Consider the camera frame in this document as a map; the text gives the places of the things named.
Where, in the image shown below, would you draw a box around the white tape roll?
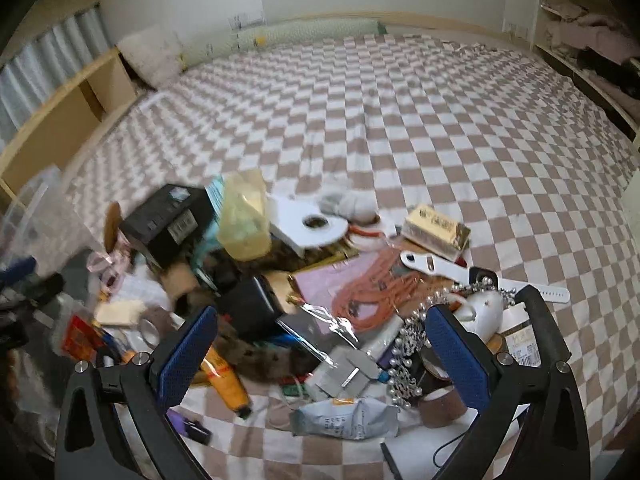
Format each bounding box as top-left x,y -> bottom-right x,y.
269,194 -> 351,257

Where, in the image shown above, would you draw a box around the white jar with label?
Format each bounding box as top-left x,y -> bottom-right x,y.
500,305 -> 543,367

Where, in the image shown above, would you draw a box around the pink notebook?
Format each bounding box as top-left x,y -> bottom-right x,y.
289,252 -> 381,311

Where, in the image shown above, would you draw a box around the yellow translucent bag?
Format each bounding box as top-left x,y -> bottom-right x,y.
217,169 -> 273,261

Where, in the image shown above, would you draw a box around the clear plastic container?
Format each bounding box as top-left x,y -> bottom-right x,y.
0,164 -> 106,321

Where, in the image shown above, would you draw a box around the silver bead chain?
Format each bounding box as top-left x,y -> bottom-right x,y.
387,280 -> 516,407

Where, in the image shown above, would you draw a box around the grey pouch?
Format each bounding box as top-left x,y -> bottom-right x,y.
305,346 -> 382,402

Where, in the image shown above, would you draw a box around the grey sock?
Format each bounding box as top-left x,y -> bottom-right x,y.
319,189 -> 378,223

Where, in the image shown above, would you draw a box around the brown tape roll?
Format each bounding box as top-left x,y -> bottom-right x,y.
419,384 -> 470,429

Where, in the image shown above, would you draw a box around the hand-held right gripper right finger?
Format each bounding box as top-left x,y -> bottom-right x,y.
424,284 -> 590,480

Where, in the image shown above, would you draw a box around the light blue packet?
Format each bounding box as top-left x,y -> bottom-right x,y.
205,177 -> 227,246

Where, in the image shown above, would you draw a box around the white fluffy pillow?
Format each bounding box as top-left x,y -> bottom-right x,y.
117,27 -> 183,92

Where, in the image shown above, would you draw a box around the pink folded clothes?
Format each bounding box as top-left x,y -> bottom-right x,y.
542,2 -> 640,66

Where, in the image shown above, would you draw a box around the purple lighter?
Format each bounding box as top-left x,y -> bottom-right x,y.
166,408 -> 212,445

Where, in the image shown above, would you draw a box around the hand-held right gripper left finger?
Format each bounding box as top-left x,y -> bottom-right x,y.
54,305 -> 218,480

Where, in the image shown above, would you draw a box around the grey foil packet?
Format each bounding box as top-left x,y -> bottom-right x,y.
290,396 -> 401,442

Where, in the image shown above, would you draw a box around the red packet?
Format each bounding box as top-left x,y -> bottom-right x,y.
62,314 -> 104,362

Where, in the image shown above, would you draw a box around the clear cellophane wrapper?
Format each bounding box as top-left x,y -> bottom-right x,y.
276,304 -> 362,361

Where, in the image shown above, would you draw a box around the orange cord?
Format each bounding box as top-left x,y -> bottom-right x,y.
334,249 -> 426,332

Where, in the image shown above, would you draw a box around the checkered blanket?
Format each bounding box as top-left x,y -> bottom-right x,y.
65,34 -> 640,480

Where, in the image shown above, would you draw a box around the wooden wall shelf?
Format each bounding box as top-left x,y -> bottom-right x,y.
532,0 -> 640,146

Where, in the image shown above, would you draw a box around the wooden bedside shelf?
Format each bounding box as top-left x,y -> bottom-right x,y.
0,46 -> 146,201

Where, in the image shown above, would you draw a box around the small black box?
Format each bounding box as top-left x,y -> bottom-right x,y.
219,275 -> 286,343

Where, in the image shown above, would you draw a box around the brown fur piece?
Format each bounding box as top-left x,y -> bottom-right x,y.
215,327 -> 321,383

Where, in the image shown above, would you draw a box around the beige card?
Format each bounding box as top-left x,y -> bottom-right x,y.
94,300 -> 147,327

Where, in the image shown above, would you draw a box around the grey striped curtain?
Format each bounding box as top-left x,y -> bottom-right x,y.
0,5 -> 113,146

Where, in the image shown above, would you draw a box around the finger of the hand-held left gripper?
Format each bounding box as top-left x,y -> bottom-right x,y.
0,257 -> 38,283
27,274 -> 67,306

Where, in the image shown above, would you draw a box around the white smartwatch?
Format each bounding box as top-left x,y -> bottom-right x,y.
400,250 -> 571,304

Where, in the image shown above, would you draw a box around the orange tube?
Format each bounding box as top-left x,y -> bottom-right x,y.
199,345 -> 252,419

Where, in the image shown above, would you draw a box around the pink ribbon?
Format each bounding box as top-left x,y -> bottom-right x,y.
87,249 -> 132,301

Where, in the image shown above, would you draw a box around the gold box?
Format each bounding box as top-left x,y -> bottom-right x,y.
402,204 -> 472,262

